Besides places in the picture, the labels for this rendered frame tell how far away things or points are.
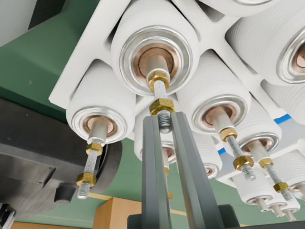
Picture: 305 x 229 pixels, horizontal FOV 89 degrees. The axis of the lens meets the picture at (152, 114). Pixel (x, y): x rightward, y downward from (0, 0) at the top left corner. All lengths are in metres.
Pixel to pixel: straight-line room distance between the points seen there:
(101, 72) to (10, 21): 0.11
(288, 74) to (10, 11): 0.30
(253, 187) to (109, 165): 0.44
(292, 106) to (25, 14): 0.38
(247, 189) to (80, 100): 0.53
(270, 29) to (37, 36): 0.45
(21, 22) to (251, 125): 0.35
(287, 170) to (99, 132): 0.50
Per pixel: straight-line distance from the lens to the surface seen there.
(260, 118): 0.31
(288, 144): 0.56
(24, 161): 0.50
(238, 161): 0.19
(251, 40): 0.24
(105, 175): 0.53
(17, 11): 0.25
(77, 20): 0.44
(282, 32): 0.21
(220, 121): 0.22
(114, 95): 0.21
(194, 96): 0.21
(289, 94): 0.32
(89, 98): 0.21
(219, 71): 0.24
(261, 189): 0.60
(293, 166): 0.58
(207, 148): 0.35
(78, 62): 0.26
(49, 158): 0.49
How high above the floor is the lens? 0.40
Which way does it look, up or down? 47 degrees down
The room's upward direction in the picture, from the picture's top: 176 degrees clockwise
